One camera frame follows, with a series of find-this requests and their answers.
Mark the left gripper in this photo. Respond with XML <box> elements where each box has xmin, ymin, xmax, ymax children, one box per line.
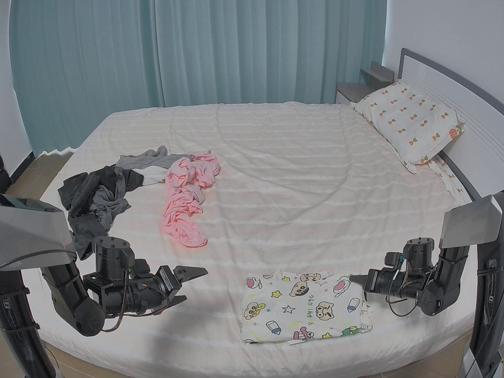
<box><xmin>125</xmin><ymin>266</ymin><xmax>209</xmax><ymax>315</ymax></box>

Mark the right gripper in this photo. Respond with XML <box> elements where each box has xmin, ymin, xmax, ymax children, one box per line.
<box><xmin>348</xmin><ymin>268</ymin><xmax>399</xmax><ymax>304</ymax></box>

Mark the white printed pyjama top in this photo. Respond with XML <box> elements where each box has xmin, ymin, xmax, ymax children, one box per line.
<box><xmin>240</xmin><ymin>268</ymin><xmax>374</xmax><ymax>345</ymax></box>

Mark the bed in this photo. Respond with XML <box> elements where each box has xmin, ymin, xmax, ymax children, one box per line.
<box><xmin>16</xmin><ymin>48</ymin><xmax>504</xmax><ymax>356</ymax></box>

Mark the flat white printed pillow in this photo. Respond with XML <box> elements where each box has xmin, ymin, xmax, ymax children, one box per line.
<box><xmin>427</xmin><ymin>158</ymin><xmax>473</xmax><ymax>206</ymax></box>

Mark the pink garment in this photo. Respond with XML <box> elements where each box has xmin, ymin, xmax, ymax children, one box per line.
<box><xmin>160</xmin><ymin>151</ymin><xmax>222</xmax><ymax>248</ymax></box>

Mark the dark grey garment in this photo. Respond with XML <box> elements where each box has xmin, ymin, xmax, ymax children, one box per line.
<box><xmin>58</xmin><ymin>165</ymin><xmax>145</xmax><ymax>261</ymax></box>

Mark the grey white bedside table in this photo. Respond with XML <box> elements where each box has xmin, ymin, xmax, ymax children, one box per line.
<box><xmin>336</xmin><ymin>61</ymin><xmax>395</xmax><ymax>106</ymax></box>

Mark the blue-green curtain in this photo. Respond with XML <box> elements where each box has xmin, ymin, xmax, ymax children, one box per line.
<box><xmin>154</xmin><ymin>0</ymin><xmax>390</xmax><ymax>106</ymax></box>
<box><xmin>9</xmin><ymin>0</ymin><xmax>164</xmax><ymax>157</ymax></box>

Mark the black cable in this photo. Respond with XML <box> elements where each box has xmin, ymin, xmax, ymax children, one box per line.
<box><xmin>387</xmin><ymin>293</ymin><xmax>423</xmax><ymax>318</ymax></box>
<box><xmin>100</xmin><ymin>286</ymin><xmax>128</xmax><ymax>332</ymax></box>

